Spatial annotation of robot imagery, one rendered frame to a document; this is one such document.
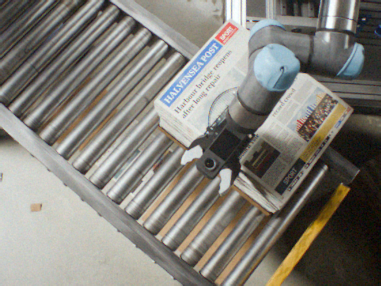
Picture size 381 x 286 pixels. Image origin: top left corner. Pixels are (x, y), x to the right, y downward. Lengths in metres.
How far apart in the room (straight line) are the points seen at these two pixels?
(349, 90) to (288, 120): 1.04
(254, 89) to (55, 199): 1.44
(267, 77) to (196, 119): 0.29
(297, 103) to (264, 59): 0.31
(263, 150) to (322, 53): 0.26
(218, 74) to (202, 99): 0.07
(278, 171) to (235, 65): 0.27
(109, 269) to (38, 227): 0.37
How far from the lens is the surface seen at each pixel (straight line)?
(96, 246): 2.00
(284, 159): 0.99
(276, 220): 1.20
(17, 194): 2.12
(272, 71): 0.74
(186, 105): 1.00
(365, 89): 2.07
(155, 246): 1.17
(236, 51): 1.06
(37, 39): 1.42
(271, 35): 0.85
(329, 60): 0.86
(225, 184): 0.94
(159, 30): 1.36
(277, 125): 1.01
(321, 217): 1.21
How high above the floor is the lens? 1.97
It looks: 74 degrees down
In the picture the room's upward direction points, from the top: 5 degrees clockwise
